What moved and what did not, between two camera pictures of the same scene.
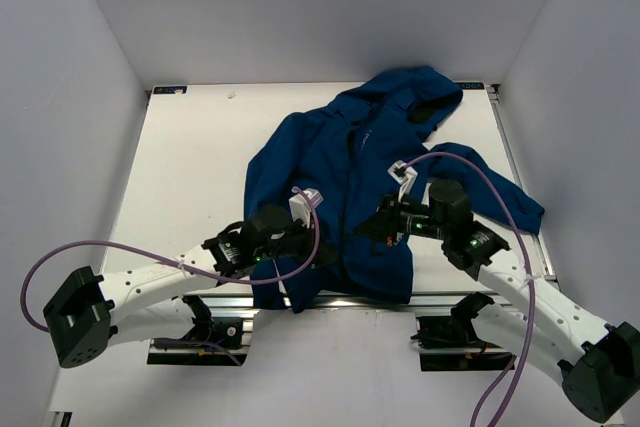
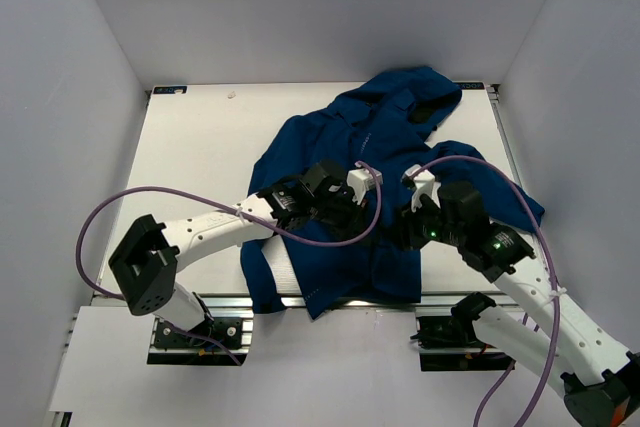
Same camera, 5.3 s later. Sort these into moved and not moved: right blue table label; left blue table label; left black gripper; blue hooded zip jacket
Moved: blue hooded zip jacket; left black gripper
Not moved: left blue table label; right blue table label
